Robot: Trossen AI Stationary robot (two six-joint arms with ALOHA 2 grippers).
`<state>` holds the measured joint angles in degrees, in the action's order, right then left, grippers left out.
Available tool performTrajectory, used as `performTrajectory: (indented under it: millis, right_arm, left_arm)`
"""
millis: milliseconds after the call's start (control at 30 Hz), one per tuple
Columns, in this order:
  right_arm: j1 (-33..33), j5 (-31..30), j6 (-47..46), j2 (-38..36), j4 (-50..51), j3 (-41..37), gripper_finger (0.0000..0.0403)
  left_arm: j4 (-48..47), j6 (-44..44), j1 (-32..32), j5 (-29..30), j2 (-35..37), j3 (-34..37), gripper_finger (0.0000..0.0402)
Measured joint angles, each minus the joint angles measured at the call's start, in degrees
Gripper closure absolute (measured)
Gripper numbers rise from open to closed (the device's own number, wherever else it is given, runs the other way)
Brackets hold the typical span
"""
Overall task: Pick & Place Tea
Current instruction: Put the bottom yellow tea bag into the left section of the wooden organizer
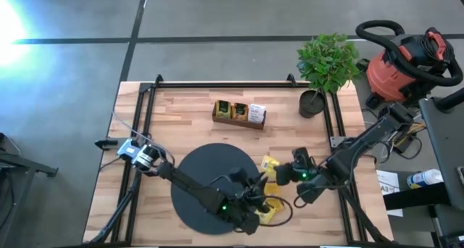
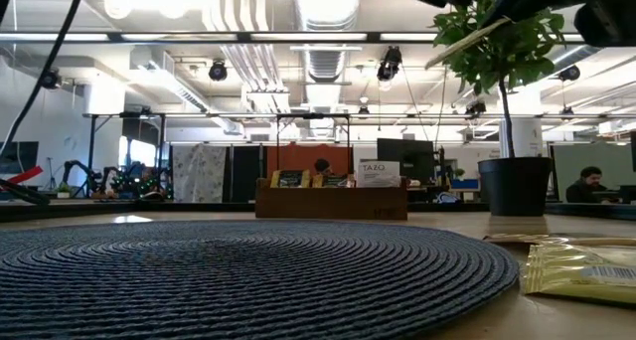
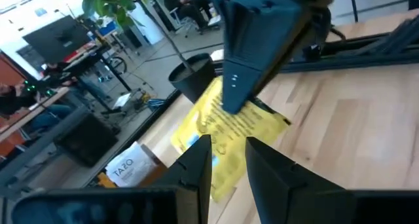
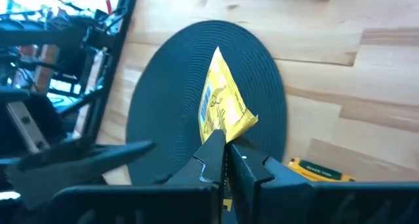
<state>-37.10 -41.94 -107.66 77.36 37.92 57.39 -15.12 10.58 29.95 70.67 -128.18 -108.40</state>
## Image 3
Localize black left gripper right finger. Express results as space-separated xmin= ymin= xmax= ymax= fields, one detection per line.
xmin=245 ymin=137 xmax=419 ymax=224

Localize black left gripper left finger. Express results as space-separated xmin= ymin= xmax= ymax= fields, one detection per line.
xmin=11 ymin=134 xmax=213 ymax=224

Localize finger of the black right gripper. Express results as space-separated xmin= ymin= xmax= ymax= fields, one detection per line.
xmin=204 ymin=0 xmax=312 ymax=115

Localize white orange Tazo tea packet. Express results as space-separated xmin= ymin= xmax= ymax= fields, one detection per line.
xmin=105 ymin=141 xmax=158 ymax=188

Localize wooden tea organizer box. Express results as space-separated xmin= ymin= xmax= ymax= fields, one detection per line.
xmin=94 ymin=143 xmax=168 ymax=189

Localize person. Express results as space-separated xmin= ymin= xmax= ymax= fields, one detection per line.
xmin=163 ymin=0 xmax=213 ymax=32
xmin=0 ymin=83 xmax=39 ymax=117

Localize green plant in black pot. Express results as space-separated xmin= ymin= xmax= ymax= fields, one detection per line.
xmin=54 ymin=0 xmax=217 ymax=103

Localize white round pillar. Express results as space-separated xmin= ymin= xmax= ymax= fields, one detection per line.
xmin=127 ymin=1 xmax=165 ymax=47

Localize black computer monitor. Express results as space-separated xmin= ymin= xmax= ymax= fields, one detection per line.
xmin=22 ymin=14 xmax=92 ymax=64

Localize orange partition panel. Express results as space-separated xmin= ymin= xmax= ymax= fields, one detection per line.
xmin=0 ymin=52 xmax=27 ymax=87

